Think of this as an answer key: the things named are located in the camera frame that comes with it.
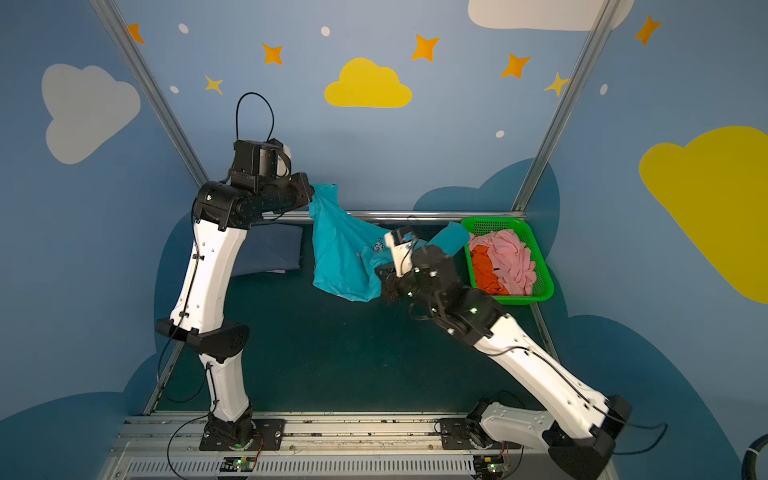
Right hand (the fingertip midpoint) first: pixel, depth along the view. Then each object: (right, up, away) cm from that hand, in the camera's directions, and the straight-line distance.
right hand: (379, 266), depth 65 cm
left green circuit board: (-34, -48, +6) cm, 59 cm away
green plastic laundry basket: (+53, -7, +31) cm, 62 cm away
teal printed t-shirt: (-8, +3, +10) cm, 13 cm away
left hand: (-15, +19, +4) cm, 24 cm away
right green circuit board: (+26, -49, +6) cm, 56 cm away
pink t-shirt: (+46, +1, +39) cm, 60 cm away
